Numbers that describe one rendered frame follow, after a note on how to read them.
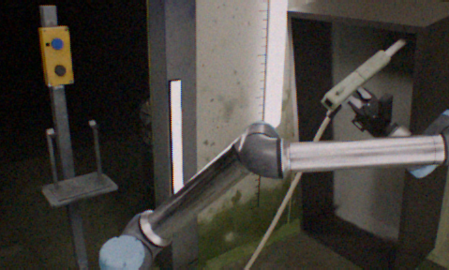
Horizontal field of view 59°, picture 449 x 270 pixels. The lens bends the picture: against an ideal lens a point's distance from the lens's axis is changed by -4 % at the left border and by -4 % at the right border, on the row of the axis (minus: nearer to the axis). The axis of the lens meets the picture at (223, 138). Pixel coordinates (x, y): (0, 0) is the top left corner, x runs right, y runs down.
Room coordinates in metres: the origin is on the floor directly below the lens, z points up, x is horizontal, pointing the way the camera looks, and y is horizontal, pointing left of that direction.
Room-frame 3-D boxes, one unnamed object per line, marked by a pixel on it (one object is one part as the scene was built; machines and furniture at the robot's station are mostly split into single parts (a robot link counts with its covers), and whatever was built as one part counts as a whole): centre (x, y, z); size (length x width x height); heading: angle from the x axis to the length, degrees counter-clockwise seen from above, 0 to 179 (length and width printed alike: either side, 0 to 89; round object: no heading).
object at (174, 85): (2.00, 0.25, 0.96); 0.06 x 0.02 x 0.63; 128
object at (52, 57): (1.83, 0.77, 1.42); 0.12 x 0.06 x 0.26; 128
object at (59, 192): (1.76, 0.70, 0.95); 0.26 x 0.15 x 0.32; 128
